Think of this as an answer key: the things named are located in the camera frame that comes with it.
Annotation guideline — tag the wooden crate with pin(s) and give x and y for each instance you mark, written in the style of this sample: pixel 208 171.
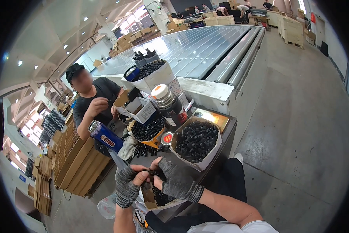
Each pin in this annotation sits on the wooden crate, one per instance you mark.
pixel 219 20

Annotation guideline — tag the small black bolt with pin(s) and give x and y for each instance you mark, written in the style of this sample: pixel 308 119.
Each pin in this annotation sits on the small black bolt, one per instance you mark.
pixel 151 172

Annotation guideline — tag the small white carton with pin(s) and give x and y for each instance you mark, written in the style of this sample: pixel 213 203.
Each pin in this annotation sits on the small white carton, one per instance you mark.
pixel 142 109

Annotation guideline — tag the stack of flat cardboard pieces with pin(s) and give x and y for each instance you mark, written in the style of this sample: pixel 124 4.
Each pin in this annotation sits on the stack of flat cardboard pieces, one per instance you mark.
pixel 43 186

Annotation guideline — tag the grey bin of black parts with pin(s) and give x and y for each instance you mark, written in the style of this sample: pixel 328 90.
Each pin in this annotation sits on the grey bin of black parts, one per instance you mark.
pixel 145 58

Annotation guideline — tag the brown box of black bolts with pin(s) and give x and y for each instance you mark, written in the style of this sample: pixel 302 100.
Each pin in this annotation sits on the brown box of black bolts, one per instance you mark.
pixel 159 199

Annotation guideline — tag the white carton of black bolts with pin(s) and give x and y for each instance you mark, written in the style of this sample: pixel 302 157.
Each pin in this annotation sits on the white carton of black bolts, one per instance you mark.
pixel 196 141

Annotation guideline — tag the pile of loose black bolts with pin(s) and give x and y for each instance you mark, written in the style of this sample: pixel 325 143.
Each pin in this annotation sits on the pile of loose black bolts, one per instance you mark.
pixel 145 151

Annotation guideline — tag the person's body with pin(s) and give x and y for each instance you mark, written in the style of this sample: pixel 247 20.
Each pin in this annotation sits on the person's body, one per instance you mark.
pixel 235 227

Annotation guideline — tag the steel flask with white cap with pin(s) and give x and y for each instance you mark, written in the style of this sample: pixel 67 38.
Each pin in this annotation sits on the steel flask with white cap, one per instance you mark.
pixel 170 106

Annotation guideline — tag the black work table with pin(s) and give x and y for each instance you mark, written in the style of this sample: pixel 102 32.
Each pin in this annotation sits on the black work table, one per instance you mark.
pixel 221 139

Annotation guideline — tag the large metal roller machine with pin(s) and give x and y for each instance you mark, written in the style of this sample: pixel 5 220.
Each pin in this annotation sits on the large metal roller machine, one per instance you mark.
pixel 197 52

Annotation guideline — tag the clear plastic bag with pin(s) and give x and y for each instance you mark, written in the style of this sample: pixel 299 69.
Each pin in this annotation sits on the clear plastic bag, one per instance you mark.
pixel 138 218

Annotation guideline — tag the person's right hand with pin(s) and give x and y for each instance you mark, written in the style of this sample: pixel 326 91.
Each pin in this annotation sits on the person's right hand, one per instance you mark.
pixel 177 182

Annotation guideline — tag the rack of black parts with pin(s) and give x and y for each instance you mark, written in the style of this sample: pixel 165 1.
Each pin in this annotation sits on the rack of black parts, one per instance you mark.
pixel 53 122

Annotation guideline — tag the white marker pen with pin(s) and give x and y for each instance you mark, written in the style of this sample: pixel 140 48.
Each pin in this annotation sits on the white marker pen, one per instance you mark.
pixel 189 105

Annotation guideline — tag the stack of long cardboard boxes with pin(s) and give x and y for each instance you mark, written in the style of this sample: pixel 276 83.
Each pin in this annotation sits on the stack of long cardboard boxes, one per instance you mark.
pixel 78 169

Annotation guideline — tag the blue thermos bottle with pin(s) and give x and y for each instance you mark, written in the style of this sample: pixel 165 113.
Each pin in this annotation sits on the blue thermos bottle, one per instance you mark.
pixel 106 137

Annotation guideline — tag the brown carton with bolts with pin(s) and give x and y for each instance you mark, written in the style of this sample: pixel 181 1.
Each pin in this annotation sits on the brown carton with bolts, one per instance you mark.
pixel 121 103

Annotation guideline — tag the grey work gloves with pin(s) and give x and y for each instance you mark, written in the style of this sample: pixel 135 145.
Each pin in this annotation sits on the grey work gloves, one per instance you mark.
pixel 127 147

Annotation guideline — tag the large white box of bolts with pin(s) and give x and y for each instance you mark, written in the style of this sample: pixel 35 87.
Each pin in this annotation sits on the large white box of bolts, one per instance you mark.
pixel 154 77

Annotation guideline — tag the wooden crates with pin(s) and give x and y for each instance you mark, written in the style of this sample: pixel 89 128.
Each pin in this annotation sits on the wooden crates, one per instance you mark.
pixel 291 30

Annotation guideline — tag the person's left hand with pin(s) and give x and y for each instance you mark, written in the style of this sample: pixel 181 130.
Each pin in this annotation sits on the person's left hand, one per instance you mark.
pixel 126 186

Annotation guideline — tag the orange-lined box of black bolts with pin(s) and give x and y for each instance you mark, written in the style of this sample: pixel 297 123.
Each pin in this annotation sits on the orange-lined box of black bolts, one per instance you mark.
pixel 148 131

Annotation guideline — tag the heap of cardboard boxes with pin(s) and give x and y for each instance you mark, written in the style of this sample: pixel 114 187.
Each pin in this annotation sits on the heap of cardboard boxes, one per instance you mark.
pixel 133 39

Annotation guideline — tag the cardboard box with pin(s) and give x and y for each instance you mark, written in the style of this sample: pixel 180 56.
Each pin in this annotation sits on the cardboard box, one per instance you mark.
pixel 310 36

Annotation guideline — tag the clear plastic bottle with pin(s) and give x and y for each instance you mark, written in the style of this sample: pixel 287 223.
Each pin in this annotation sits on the clear plastic bottle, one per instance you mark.
pixel 106 207

